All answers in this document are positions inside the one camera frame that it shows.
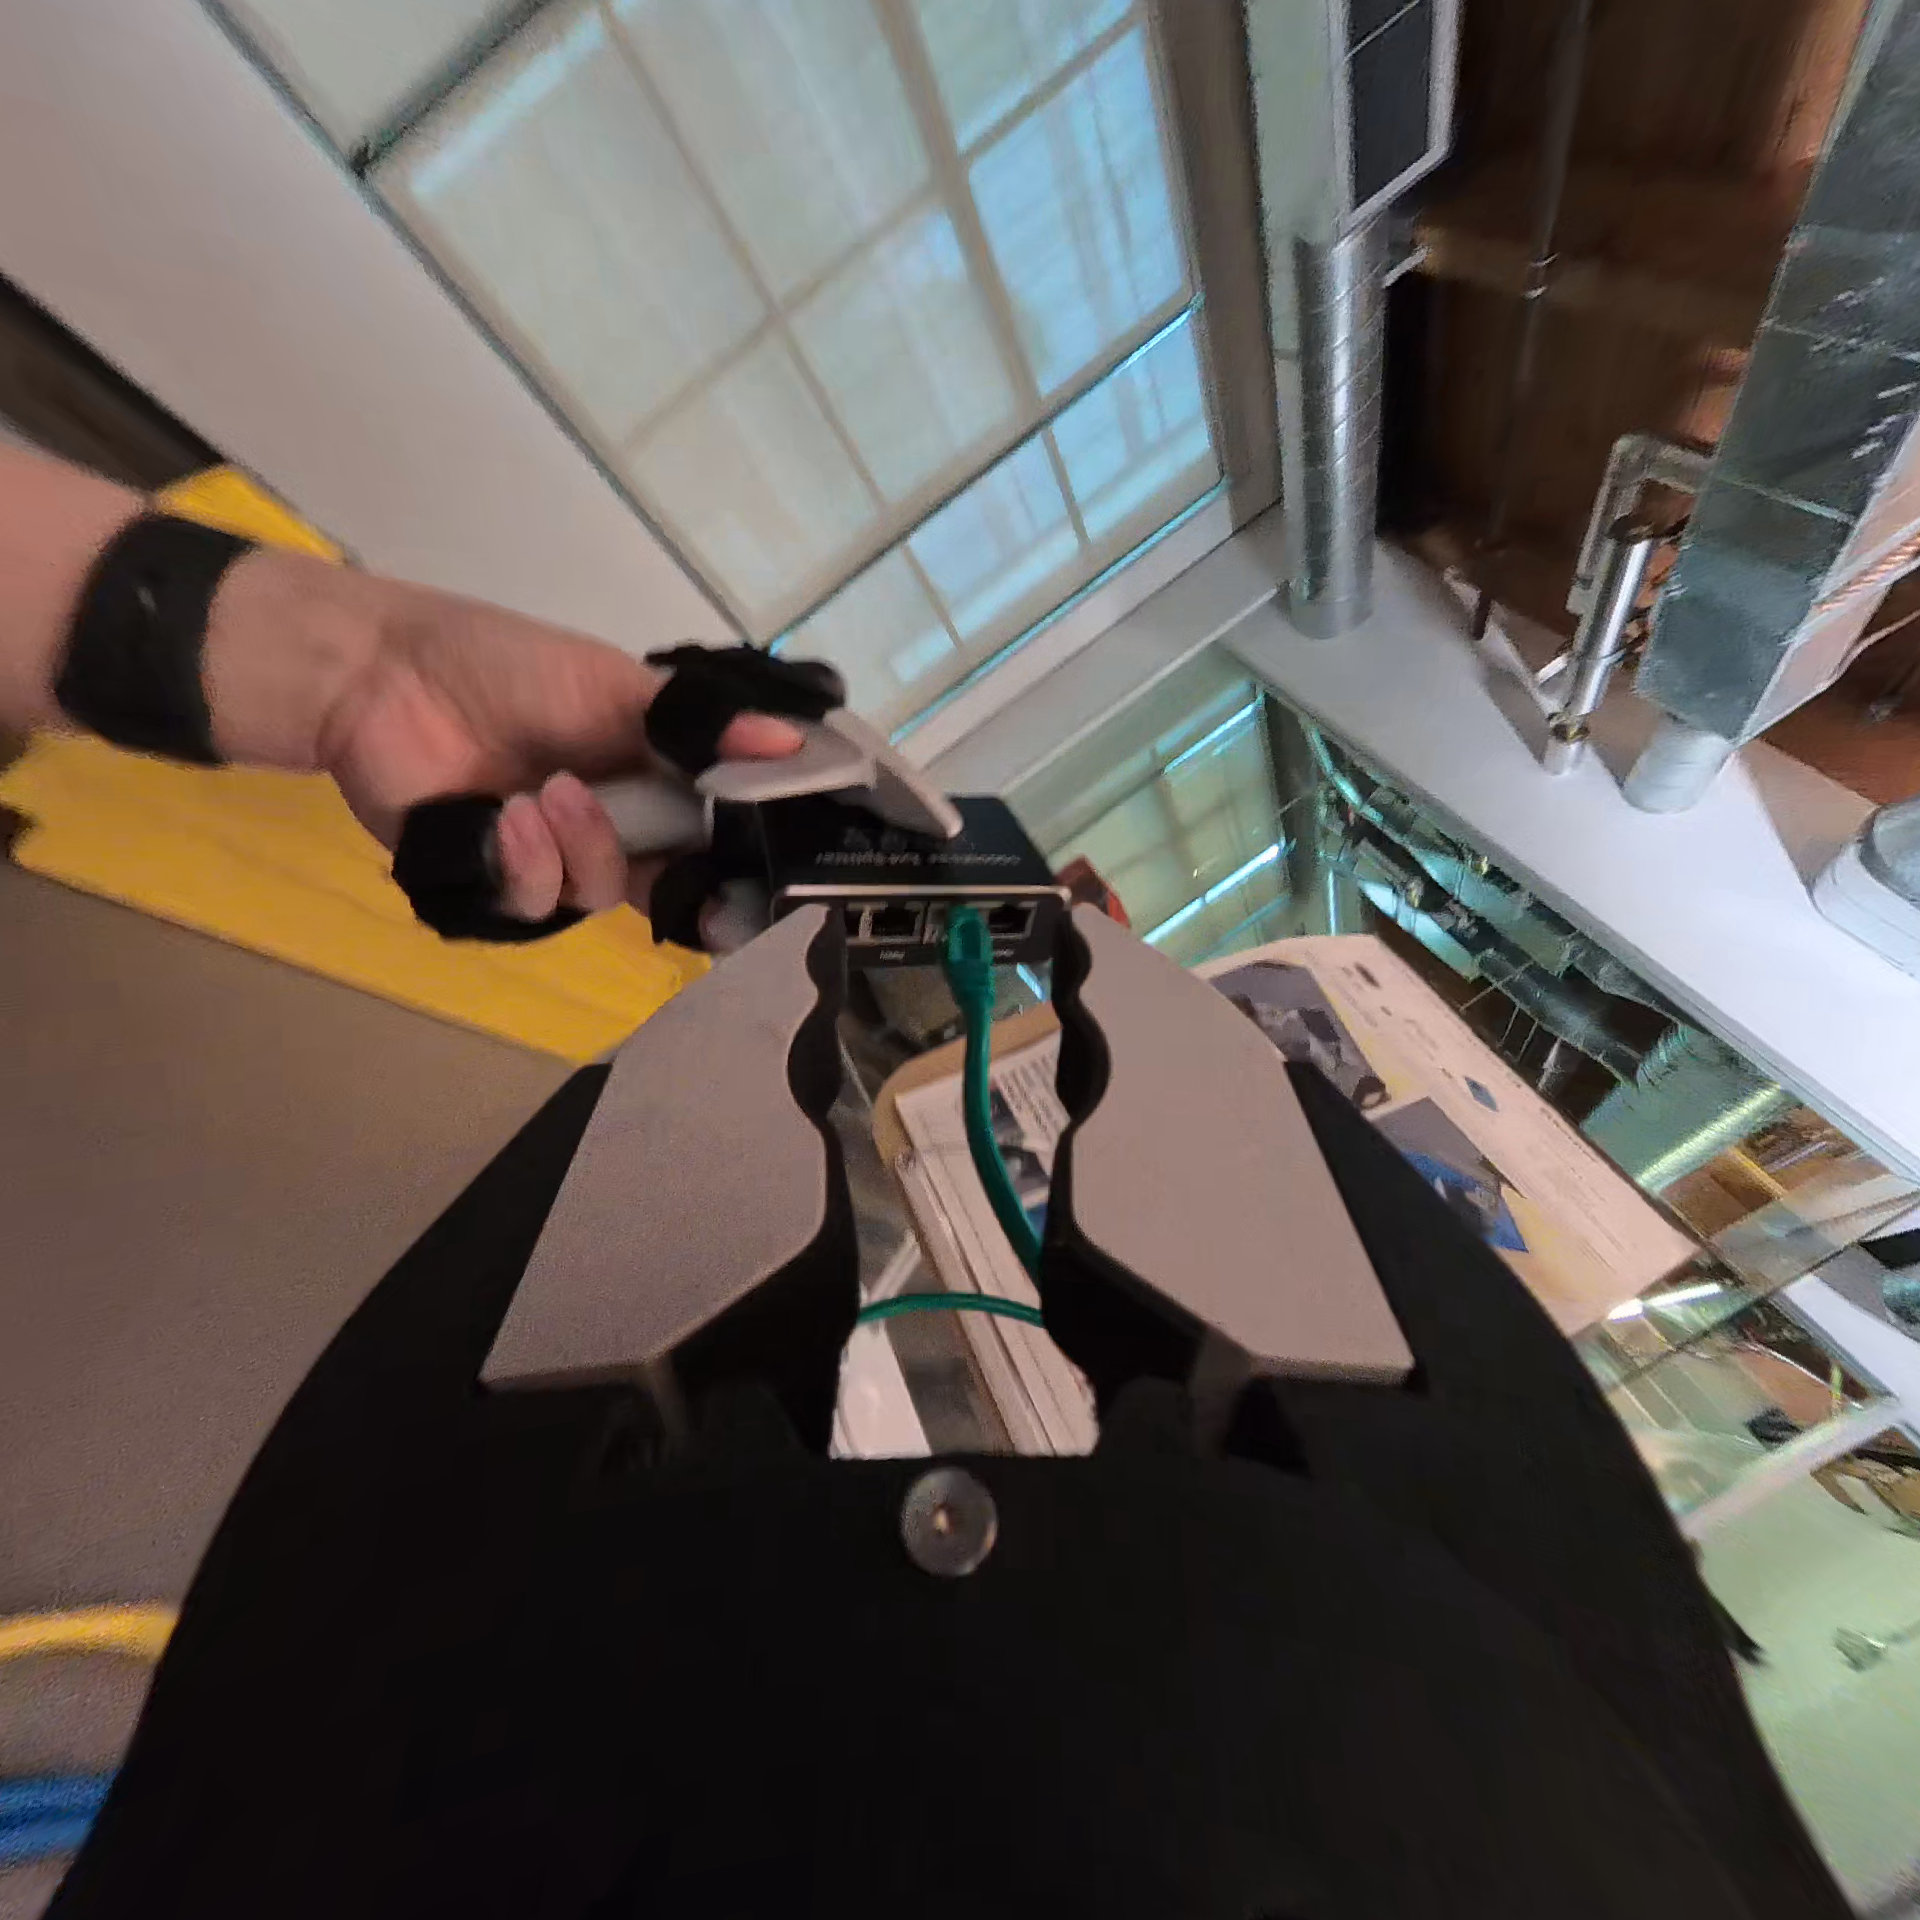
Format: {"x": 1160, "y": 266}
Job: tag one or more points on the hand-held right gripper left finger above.
{"x": 674, "y": 1171}

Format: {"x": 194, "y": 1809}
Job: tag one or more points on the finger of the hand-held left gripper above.
{"x": 838, "y": 763}

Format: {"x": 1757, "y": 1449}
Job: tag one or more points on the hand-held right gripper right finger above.
{"x": 1213, "y": 1185}

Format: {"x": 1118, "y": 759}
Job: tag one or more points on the black ethernet splitter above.
{"x": 989, "y": 832}

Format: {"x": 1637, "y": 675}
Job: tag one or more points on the yellow plastic bin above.
{"x": 300, "y": 885}

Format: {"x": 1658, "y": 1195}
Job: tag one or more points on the person's left hand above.
{"x": 420, "y": 691}

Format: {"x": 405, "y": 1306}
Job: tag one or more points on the instruction poster board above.
{"x": 1424, "y": 1141}

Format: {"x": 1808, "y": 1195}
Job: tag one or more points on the interior glass partition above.
{"x": 1155, "y": 810}

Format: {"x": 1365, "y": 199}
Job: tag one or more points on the white framed window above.
{"x": 779, "y": 300}

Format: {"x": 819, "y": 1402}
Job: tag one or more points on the black wristband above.
{"x": 148, "y": 628}

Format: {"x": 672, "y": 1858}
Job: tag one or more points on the round silver air duct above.
{"x": 1332, "y": 451}

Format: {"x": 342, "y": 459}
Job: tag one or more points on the large silver ceiling duct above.
{"x": 1800, "y": 451}

